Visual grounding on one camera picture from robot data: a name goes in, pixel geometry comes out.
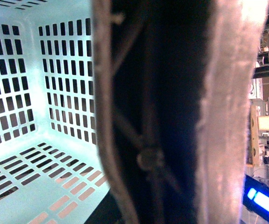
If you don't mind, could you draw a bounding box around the brown basket handle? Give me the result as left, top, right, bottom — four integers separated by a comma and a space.
92, 0, 269, 224

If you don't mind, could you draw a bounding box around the light blue plastic basket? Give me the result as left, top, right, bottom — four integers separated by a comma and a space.
0, 0, 109, 224

